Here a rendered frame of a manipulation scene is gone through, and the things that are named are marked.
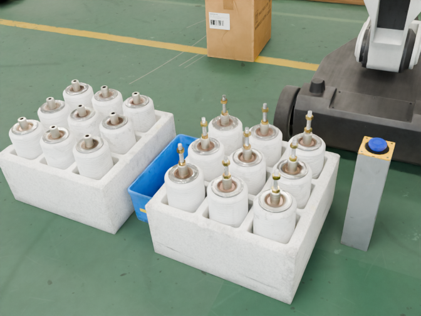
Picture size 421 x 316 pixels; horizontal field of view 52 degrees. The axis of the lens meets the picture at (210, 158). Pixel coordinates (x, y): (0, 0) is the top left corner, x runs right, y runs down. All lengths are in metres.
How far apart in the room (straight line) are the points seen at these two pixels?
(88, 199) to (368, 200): 0.74
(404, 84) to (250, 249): 0.89
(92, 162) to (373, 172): 0.71
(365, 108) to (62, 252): 1.00
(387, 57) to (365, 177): 0.58
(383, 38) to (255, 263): 0.84
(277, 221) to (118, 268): 0.47
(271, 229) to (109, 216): 0.48
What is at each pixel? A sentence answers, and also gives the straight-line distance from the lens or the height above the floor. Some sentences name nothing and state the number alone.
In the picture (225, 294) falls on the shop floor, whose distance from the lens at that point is 1.12.
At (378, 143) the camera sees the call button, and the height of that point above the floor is 0.33.
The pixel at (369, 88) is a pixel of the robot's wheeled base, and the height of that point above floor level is 0.17.
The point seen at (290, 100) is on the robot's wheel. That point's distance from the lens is 1.45.
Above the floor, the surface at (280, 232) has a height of 0.20.
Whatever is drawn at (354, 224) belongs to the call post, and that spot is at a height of 0.09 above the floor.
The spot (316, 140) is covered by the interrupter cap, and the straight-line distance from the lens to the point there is 1.16.
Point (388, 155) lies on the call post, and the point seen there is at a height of 0.31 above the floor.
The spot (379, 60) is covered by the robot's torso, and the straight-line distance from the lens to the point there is 1.56.
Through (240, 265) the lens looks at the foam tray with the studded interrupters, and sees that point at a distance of 1.07.
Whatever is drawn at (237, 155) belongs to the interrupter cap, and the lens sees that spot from 1.10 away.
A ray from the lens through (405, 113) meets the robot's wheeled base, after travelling 1.44.
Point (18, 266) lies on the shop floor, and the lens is 1.32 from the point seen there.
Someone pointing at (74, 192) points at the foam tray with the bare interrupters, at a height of 0.13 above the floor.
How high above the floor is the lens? 0.93
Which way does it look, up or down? 38 degrees down
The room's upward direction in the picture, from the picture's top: 4 degrees counter-clockwise
